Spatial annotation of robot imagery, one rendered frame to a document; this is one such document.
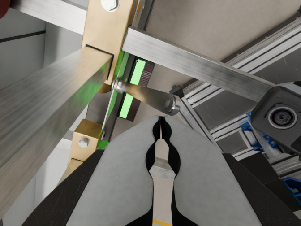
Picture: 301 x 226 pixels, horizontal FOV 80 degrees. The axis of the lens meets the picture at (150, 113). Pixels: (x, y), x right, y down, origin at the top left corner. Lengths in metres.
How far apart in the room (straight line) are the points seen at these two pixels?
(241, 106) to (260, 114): 0.91
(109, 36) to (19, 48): 0.29
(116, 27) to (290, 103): 0.20
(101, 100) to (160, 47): 0.27
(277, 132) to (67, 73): 0.20
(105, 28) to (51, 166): 0.66
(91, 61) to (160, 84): 1.00
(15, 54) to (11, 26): 0.06
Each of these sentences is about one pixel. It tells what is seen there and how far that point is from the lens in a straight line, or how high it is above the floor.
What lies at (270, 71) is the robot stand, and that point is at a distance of 1.09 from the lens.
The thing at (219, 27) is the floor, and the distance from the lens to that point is 1.16.
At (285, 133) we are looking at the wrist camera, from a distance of 0.21.
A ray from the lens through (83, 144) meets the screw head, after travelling 0.38.
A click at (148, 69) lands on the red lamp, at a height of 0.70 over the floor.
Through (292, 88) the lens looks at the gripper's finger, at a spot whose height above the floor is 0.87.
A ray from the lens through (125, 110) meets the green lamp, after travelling 0.48.
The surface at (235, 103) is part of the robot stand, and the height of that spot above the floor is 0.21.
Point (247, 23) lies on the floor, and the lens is 1.21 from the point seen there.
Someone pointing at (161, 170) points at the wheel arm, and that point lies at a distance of 0.43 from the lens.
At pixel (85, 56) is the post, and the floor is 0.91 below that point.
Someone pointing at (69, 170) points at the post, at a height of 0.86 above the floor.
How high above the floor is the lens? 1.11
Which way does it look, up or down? 60 degrees down
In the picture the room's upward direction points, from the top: 175 degrees counter-clockwise
